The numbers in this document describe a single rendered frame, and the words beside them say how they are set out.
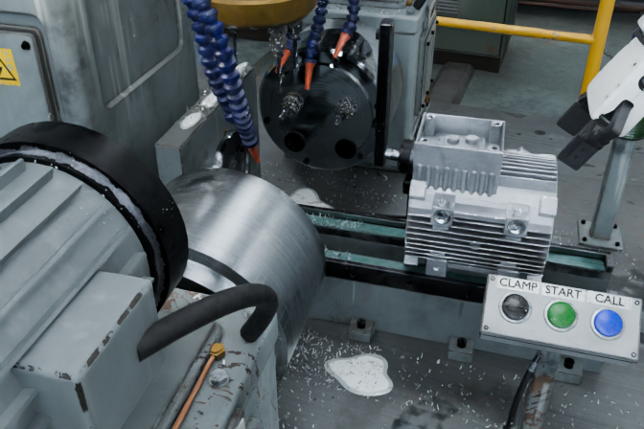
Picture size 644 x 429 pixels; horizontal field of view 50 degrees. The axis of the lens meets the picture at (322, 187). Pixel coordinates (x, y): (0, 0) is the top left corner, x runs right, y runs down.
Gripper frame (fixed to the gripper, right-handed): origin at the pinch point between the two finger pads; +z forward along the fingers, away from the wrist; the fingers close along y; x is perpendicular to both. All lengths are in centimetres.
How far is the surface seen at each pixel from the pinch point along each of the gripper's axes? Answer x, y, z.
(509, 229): -1.4, -3.7, 13.7
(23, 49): 65, -13, 26
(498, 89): -52, 285, 107
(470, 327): -9.2, -1.4, 33.4
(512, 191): 0.2, 1.7, 11.4
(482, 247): -0.6, -3.4, 18.6
